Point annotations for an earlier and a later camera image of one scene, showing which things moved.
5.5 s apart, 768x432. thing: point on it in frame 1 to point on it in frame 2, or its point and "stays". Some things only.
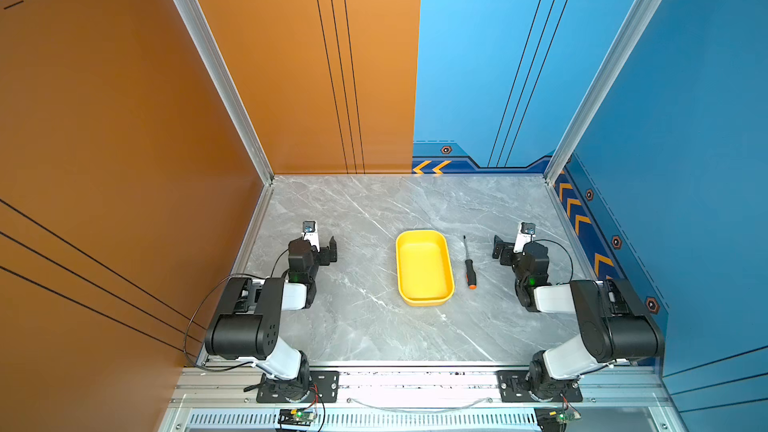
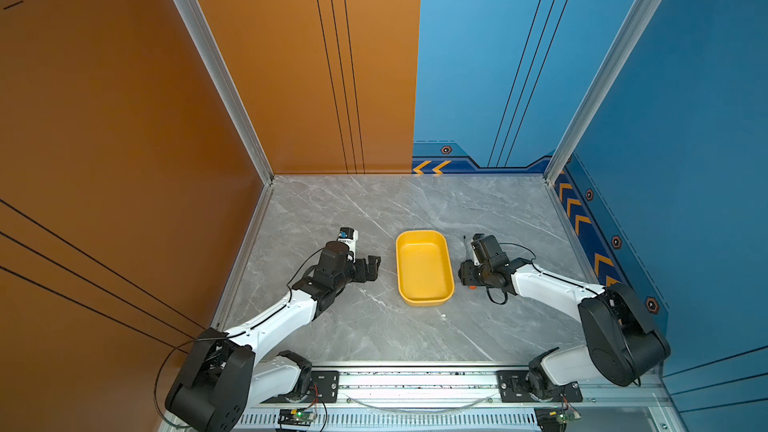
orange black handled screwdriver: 470,271 stays
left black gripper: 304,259 to 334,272
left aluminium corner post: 202,40 stays
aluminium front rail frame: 223,397 stays
